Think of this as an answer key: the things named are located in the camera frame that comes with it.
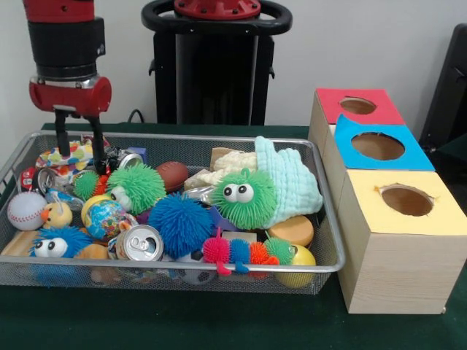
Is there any silver-top drink can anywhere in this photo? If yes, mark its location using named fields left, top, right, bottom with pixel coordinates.
left=108, top=225, right=164, bottom=262

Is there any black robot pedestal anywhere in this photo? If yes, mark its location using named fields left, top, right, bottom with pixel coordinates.
left=141, top=0, right=293, bottom=126

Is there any cream knit cloth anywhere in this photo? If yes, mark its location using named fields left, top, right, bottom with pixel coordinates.
left=184, top=151, right=258, bottom=187

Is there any green spiky ball with eyes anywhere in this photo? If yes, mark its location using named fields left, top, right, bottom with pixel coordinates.
left=105, top=163, right=167, bottom=216

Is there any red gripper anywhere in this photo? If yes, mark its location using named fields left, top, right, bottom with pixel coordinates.
left=28, top=74, right=112, bottom=175

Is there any yellow smiley ball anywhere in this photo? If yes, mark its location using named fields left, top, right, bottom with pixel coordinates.
left=275, top=244, right=317, bottom=289

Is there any mint green cloth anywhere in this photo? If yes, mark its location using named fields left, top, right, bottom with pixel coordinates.
left=254, top=136, right=324, bottom=224

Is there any rainbow spiky caterpillar toy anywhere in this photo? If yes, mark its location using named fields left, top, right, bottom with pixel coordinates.
left=202, top=226, right=296, bottom=276

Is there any shallow silver mesh bin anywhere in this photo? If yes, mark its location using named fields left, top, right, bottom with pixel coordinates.
left=0, top=130, right=347, bottom=297

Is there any black upright panel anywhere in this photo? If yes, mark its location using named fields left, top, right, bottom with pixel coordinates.
left=418, top=23, right=467, bottom=147

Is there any green spiky rubber ball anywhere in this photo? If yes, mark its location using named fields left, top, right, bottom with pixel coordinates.
left=210, top=167, right=277, bottom=230

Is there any dark green table cloth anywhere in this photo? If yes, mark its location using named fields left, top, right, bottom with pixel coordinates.
left=0, top=122, right=467, bottom=350

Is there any wooden three-hole box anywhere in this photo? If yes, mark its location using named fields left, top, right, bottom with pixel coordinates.
left=308, top=87, right=467, bottom=315

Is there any white baseball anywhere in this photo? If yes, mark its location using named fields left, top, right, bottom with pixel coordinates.
left=7, top=192, right=47, bottom=232

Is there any round orange sponge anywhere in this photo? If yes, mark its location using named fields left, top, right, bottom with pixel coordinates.
left=269, top=214, right=314, bottom=247

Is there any blue spiky rubber ball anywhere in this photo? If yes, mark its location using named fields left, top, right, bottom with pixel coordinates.
left=147, top=192, right=215, bottom=260

